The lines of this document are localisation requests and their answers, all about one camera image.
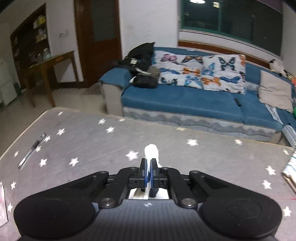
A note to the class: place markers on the dark window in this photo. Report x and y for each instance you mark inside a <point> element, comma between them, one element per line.
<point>231,18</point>

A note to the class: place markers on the brown wooden door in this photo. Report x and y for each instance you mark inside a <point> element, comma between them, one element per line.
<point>101,46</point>

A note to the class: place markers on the grey pillow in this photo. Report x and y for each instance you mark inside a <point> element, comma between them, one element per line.
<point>272,90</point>

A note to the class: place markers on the black pen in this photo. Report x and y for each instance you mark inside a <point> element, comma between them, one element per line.
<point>32,150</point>

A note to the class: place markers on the striped folded cloth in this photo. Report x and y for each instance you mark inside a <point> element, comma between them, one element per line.
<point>291,166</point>

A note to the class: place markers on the grey star print tablecloth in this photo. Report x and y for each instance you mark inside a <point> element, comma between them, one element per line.
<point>92,139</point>

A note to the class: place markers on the orange plush toy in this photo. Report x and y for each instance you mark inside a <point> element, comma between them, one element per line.
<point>294,81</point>

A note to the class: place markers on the white wall socket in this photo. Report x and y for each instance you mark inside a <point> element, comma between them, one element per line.
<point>63,34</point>

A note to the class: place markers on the blue sofa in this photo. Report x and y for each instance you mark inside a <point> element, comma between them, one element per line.
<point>185,99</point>

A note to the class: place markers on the wooden side table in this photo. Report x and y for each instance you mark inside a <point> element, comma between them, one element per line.
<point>57,58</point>

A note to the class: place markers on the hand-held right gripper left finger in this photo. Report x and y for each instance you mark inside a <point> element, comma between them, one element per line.
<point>144,172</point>

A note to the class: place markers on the white black plush toy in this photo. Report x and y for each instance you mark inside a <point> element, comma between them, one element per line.
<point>276,66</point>

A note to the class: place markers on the butterfly print cushion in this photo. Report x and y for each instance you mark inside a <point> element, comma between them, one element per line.
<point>196,69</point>

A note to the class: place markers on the white navy polka dot pants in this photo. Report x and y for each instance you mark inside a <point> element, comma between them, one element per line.
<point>151,150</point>

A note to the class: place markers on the dark bag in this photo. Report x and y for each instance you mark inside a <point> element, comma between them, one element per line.
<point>145,81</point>

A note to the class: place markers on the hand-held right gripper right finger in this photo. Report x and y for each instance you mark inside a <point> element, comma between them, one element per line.
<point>154,172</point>

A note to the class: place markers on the black remote control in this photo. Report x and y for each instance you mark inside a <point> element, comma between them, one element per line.
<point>237,102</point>

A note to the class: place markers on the dark wooden shelf cabinet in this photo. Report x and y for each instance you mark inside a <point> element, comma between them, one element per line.
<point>25,34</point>

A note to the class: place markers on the black jacket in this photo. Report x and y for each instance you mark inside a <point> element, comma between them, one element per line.
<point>141,55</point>

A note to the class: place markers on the pink white plastic bag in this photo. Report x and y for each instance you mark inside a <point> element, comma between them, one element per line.
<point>2,204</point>

